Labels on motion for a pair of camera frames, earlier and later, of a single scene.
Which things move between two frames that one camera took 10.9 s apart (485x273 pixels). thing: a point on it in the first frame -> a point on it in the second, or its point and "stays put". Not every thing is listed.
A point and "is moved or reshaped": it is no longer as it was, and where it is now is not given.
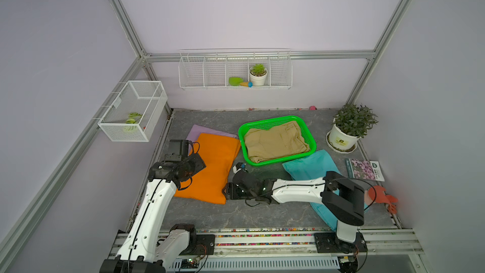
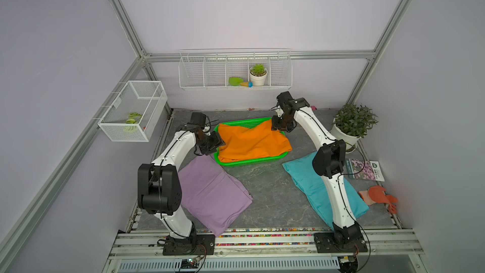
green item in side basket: (134, 117) stays put
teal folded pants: (314, 165) stays put
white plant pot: (340, 139) stays put
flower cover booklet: (359, 169) stays put
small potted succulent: (257, 74) stays put
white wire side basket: (134, 114) stays put
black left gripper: (199, 164) -> (216, 141)
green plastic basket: (276, 139) -> (248, 123)
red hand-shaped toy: (377, 193) stays put
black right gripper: (228, 190) -> (276, 122)
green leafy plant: (355, 120) stays put
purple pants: (197, 130) is moved or reshaped
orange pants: (216, 150) -> (259, 141)
